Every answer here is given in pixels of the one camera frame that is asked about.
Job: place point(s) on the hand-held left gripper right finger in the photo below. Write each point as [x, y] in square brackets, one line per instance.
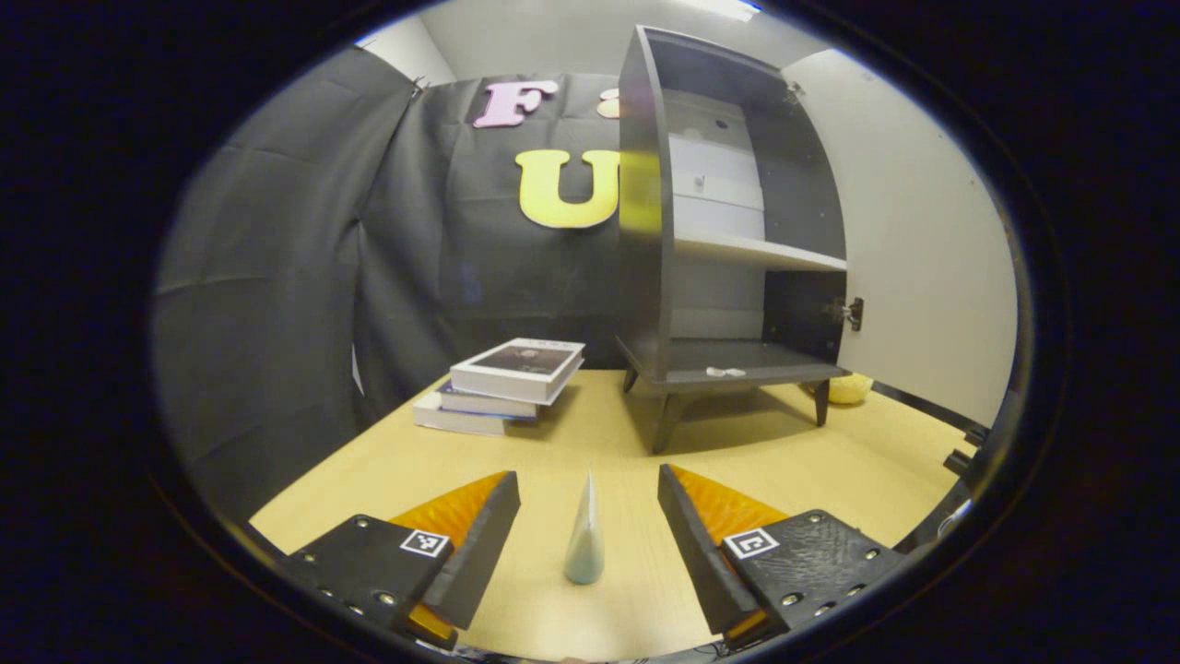
[705, 563]

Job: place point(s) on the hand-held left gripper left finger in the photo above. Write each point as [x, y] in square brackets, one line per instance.
[479, 553]

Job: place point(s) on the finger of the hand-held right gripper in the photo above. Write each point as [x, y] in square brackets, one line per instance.
[959, 463]
[977, 435]

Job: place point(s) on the blue and white bottle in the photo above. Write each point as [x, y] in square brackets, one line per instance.
[585, 544]

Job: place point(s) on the dark grey cabinet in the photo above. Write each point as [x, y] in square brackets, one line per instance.
[641, 277]

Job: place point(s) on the metal door hinge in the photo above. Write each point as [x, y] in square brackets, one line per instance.
[791, 90]
[852, 314]

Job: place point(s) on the pale yellow round object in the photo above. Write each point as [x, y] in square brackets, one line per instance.
[848, 389]

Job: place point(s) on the dark blue book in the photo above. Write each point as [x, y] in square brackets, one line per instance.
[479, 401]

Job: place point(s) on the white book with portrait cover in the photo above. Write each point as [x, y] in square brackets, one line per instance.
[521, 369]

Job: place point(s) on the small white object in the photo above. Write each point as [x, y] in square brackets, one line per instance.
[725, 372]

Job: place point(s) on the black backdrop cloth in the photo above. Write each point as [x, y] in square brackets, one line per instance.
[277, 277]

